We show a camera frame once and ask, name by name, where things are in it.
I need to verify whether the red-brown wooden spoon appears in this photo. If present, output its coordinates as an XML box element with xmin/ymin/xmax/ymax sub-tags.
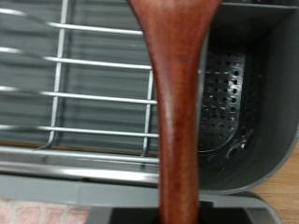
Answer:
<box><xmin>125</xmin><ymin>0</ymin><xmax>223</xmax><ymax>224</ymax></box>

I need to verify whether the pink checkered towel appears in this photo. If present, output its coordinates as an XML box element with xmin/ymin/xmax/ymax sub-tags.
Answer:
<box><xmin>0</xmin><ymin>197</ymin><xmax>92</xmax><ymax>224</ymax></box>

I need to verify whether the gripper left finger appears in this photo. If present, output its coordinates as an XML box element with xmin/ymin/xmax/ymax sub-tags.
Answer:
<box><xmin>110</xmin><ymin>206</ymin><xmax>162</xmax><ymax>224</ymax></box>

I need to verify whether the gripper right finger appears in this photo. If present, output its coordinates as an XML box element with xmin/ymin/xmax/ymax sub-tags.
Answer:
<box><xmin>198</xmin><ymin>201</ymin><xmax>255</xmax><ymax>224</ymax></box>

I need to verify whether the grey plastic crate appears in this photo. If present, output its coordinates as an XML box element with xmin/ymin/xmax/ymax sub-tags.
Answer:
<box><xmin>0</xmin><ymin>174</ymin><xmax>283</xmax><ymax>224</ymax></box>

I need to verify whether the metal wire dish rack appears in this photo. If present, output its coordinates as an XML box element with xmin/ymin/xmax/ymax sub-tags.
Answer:
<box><xmin>0</xmin><ymin>0</ymin><xmax>161</xmax><ymax>185</ymax></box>

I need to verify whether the dark grey cutlery holder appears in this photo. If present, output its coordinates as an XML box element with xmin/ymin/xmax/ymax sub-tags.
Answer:
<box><xmin>197</xmin><ymin>2</ymin><xmax>299</xmax><ymax>195</ymax></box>

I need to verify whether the metal dish drying rack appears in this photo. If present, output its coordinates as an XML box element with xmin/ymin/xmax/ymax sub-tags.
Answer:
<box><xmin>0</xmin><ymin>0</ymin><xmax>158</xmax><ymax>148</ymax></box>

